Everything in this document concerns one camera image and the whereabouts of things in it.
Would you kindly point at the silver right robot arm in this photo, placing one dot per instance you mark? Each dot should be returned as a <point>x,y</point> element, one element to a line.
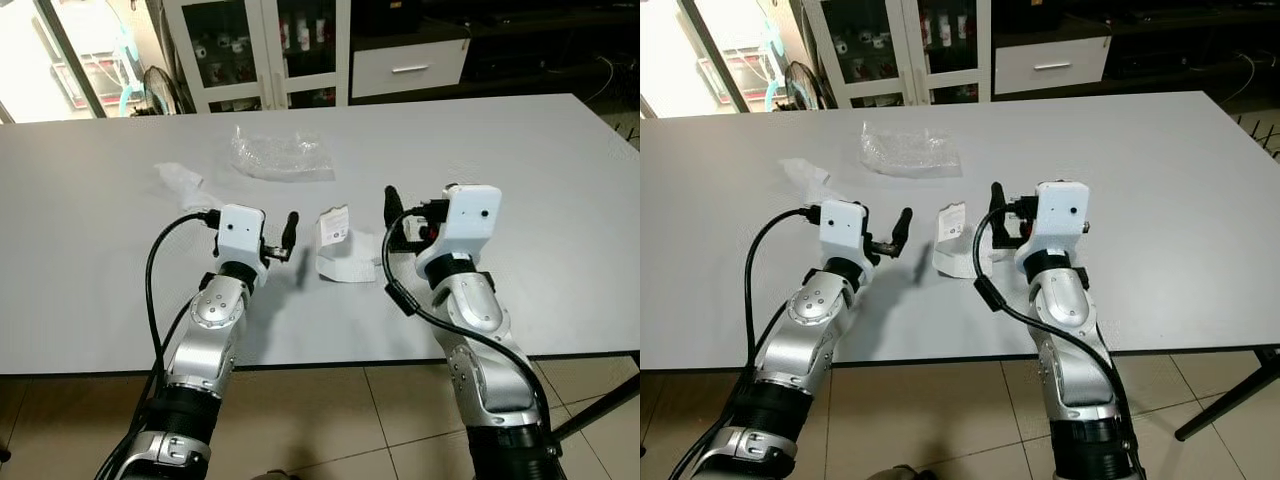
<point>480,340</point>
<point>1070,340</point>

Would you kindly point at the dark background desk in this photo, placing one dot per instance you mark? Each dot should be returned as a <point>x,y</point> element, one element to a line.
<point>540,50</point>
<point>1190,50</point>

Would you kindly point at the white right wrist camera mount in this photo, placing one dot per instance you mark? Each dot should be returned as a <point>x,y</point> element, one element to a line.
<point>1060,220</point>
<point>470,225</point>

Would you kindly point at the clear crumpled plastic bag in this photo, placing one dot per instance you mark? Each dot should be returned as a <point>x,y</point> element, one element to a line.
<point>908,150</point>
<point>280,155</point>

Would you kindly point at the white glass door cabinet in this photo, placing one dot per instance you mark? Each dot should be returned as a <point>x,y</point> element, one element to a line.
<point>270,60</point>
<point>905,55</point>

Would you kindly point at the black table leg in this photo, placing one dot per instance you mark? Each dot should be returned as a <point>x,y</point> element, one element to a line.
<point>1230,405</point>
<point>600,405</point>

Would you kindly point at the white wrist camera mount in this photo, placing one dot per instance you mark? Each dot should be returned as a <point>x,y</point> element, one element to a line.
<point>842,225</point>
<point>1060,220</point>
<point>240,230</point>
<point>470,225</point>

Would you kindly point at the white drawer unit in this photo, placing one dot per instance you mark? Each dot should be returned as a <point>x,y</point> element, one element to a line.
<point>1050,65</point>
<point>410,68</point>

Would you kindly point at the black floor fan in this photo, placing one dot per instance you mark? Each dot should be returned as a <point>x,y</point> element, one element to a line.
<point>805,88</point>
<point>165,92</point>

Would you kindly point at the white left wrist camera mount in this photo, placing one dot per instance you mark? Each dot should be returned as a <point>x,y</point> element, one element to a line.
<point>842,225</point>
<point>240,230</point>

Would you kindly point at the small white crumpled wrapper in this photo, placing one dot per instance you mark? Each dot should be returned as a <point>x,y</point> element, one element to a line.
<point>180,180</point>
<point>805,178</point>

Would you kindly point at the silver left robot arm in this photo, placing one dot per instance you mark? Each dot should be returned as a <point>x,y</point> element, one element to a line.
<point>800,345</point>
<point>205,340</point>

